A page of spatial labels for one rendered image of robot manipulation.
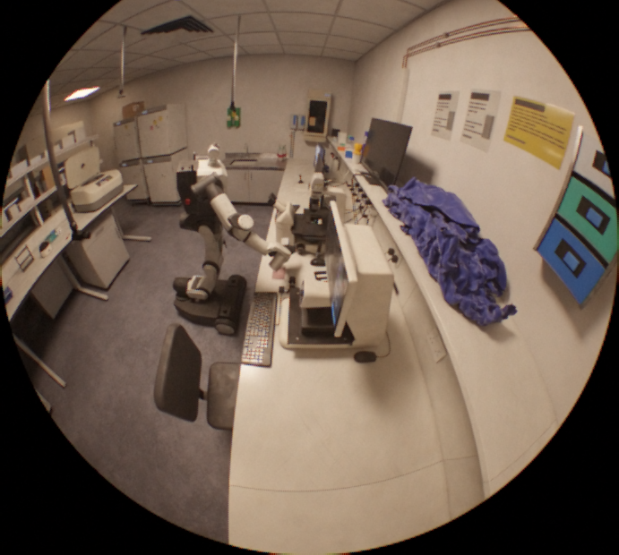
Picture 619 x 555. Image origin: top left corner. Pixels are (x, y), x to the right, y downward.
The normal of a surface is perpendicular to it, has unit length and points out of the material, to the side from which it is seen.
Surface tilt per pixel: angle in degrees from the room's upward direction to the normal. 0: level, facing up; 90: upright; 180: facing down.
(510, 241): 90
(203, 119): 90
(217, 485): 0
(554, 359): 90
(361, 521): 0
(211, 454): 0
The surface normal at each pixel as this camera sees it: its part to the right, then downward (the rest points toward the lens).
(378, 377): 0.09, -0.80
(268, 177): 0.03, 0.60
